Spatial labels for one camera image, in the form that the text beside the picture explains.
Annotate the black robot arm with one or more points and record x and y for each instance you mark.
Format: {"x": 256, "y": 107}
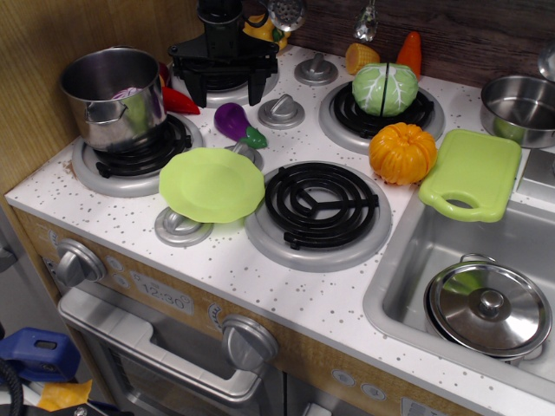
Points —
{"x": 220, "y": 12}

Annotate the toy corn cob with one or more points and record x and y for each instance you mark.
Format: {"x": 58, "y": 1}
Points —
{"x": 359, "y": 55}

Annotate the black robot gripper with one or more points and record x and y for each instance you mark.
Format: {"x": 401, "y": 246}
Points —
{"x": 224, "y": 53}

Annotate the hanging steel skimmer spoon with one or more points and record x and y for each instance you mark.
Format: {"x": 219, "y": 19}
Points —
{"x": 287, "y": 15}

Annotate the light green plastic plate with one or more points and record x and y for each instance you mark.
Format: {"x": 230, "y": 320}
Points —
{"x": 211, "y": 185}

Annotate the tall steel pot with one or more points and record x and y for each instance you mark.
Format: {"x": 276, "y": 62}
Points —
{"x": 91, "y": 81}

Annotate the steel pot with lid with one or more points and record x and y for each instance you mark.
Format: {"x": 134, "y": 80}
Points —
{"x": 488, "y": 308}

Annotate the purple toy cabbage slice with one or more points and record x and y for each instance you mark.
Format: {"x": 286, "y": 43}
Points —
{"x": 126, "y": 92}

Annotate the yellow toy bell pepper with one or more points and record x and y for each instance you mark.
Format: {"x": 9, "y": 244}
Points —
{"x": 267, "y": 32}

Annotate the yellow cloth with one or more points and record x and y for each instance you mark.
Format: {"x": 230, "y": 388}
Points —
{"x": 57, "y": 395}

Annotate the back right stove burner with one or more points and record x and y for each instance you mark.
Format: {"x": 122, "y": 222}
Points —
{"x": 343, "y": 122}

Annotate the grey stove knob front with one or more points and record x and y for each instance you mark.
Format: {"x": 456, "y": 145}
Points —
{"x": 176, "y": 230}

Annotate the grey stove knob centre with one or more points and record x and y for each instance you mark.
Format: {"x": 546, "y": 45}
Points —
{"x": 281, "y": 113}

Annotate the grey stove knob under plate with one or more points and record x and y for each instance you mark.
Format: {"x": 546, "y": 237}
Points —
{"x": 251, "y": 154}

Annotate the steel saucepan back right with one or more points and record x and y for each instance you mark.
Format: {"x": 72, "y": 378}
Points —
{"x": 519, "y": 108}

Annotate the grey oven door handle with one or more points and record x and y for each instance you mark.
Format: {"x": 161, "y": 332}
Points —
{"x": 133, "y": 336}

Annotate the blue clamp tool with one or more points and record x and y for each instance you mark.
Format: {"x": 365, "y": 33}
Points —
{"x": 41, "y": 355}

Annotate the grey oven dial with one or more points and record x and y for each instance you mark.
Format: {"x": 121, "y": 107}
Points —
{"x": 78, "y": 264}
{"x": 247, "y": 345}

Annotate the purple toy eggplant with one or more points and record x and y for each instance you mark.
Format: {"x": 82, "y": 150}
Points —
{"x": 230, "y": 119}

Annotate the orange toy carrot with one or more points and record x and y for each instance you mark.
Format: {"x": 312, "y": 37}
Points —
{"x": 410, "y": 54}

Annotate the grey stove knob back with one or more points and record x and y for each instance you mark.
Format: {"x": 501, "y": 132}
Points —
{"x": 316, "y": 71}

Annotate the red toy chili pepper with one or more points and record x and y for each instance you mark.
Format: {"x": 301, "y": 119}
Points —
{"x": 175, "y": 101}

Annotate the grey oven dial right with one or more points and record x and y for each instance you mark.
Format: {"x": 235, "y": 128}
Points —
{"x": 247, "y": 345}

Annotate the hanging steel ladle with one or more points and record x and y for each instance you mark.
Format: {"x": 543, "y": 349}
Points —
{"x": 366, "y": 23}

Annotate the front left stove burner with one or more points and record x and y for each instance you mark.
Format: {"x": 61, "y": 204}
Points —
{"x": 135, "y": 172}

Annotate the green plastic cutting board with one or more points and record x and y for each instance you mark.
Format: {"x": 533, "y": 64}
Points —
{"x": 473, "y": 177}

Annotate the front right stove burner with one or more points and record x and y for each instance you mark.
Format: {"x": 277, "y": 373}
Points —
{"x": 319, "y": 217}

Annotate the grey oven dial left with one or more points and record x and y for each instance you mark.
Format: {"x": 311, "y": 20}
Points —
{"x": 78, "y": 264}

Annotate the steel toy sink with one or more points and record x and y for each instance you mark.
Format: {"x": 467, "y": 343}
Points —
{"x": 425, "y": 243}

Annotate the green toy cabbage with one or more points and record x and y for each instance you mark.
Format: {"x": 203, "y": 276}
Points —
{"x": 384, "y": 89}

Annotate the orange toy pumpkin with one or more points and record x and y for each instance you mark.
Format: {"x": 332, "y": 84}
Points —
{"x": 402, "y": 154}

